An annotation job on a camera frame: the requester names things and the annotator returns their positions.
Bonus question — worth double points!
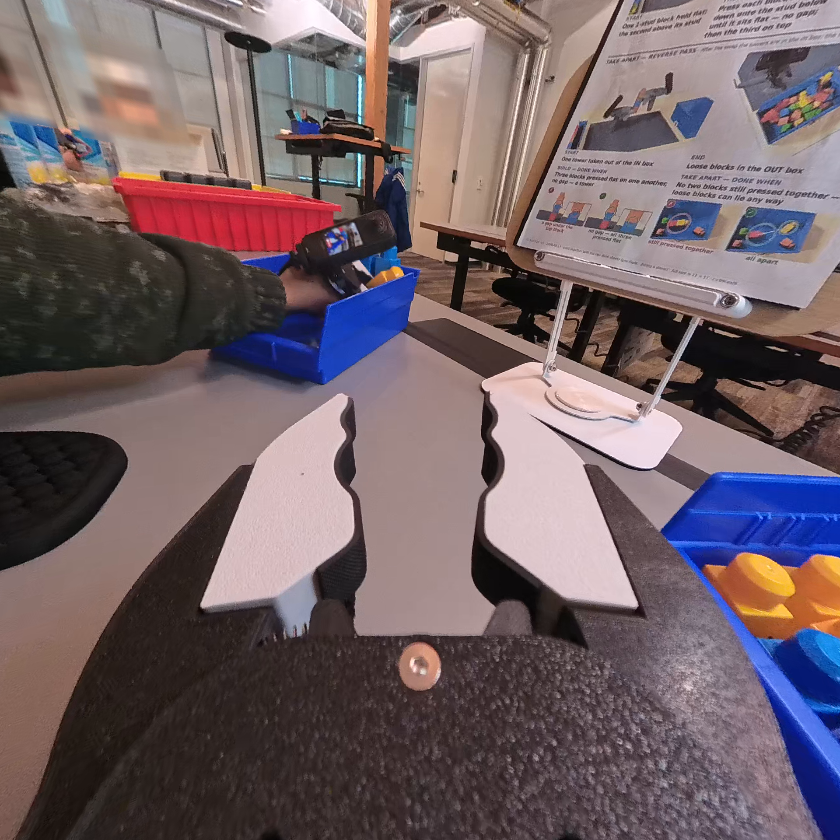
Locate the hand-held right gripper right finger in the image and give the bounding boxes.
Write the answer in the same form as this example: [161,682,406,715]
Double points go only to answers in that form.
[472,392,639,632]

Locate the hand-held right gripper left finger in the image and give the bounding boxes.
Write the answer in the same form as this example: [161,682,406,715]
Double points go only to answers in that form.
[200,394,367,636]

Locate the blue plastic bin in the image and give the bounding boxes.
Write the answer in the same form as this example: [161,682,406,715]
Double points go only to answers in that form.
[210,252,421,386]
[661,471,840,840]

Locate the pile of blocks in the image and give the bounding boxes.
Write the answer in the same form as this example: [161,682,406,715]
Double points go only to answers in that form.
[701,551,840,739]

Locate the person's left forearm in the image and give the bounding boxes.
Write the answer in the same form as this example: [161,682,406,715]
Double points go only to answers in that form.
[0,190,290,378]

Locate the person's left hand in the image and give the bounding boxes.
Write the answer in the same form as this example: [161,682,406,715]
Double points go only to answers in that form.
[283,272,340,315]

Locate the blue jacket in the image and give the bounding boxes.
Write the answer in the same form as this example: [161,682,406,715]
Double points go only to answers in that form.
[374,166,414,253]

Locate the wooden standing desk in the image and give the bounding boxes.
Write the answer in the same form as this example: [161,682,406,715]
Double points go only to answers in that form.
[276,131,412,201]

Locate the wooden table with black legs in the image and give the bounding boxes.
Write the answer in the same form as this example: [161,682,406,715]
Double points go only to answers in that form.
[420,221,526,312]

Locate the white document stand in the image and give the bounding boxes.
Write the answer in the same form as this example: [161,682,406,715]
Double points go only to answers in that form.
[481,0,840,471]

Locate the black bag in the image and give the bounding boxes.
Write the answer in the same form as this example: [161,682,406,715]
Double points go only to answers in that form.
[318,108,376,142]

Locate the white door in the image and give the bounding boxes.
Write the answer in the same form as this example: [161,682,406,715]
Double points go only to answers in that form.
[412,49,475,262]

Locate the red plastic bin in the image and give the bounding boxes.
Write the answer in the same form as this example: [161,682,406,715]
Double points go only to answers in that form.
[113,176,342,253]

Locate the black office chair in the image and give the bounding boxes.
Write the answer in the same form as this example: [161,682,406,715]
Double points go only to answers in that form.
[659,318,791,439]
[491,274,595,345]

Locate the black trays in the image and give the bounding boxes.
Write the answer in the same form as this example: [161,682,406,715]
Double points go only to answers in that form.
[159,169,253,189]

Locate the black floor lamp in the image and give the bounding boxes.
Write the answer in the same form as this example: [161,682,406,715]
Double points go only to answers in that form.
[224,31,273,188]

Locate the yellow plastic bin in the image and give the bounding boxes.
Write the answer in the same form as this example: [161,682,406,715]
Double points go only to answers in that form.
[118,171,293,194]

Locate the wooden desk with black legs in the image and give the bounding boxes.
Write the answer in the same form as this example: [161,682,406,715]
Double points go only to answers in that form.
[781,331,840,361]

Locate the stack of colourful boxes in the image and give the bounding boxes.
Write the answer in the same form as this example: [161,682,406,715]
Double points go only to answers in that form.
[0,118,120,189]

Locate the printed instruction sheet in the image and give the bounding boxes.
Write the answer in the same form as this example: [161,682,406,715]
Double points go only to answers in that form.
[515,0,840,309]

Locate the wooden post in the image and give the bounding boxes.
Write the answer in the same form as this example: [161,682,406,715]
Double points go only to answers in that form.
[364,0,392,198]

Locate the coiled black cable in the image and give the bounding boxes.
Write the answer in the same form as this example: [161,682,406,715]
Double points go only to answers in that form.
[774,406,840,457]

